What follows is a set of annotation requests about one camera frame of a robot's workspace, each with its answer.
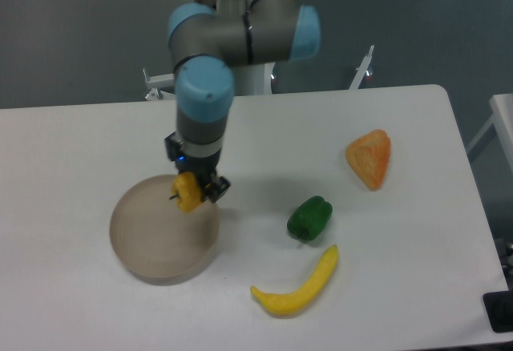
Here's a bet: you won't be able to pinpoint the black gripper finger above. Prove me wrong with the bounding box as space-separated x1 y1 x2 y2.
199 174 231 203

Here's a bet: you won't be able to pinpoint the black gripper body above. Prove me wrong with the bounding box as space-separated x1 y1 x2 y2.
164 132 220 185

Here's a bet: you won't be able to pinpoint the yellow bell pepper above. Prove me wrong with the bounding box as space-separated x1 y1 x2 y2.
171 171 203 213

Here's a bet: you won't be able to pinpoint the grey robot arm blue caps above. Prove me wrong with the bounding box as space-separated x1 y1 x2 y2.
165 0 321 203

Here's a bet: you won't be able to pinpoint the beige round plate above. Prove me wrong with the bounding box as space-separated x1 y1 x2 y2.
109 175 220 285

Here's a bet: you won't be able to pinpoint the green bell pepper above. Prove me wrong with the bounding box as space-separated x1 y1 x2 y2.
287 196 333 242

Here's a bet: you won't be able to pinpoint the yellow banana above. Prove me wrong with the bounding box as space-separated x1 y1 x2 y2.
249 244 340 317

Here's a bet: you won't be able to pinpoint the orange fruit wedge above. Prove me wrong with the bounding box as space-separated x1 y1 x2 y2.
345 129 391 191

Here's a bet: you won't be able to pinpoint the white side table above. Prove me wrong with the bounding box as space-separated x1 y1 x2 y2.
465 94 512 167

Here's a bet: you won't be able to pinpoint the black device at edge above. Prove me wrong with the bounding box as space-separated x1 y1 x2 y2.
482 238 513 333

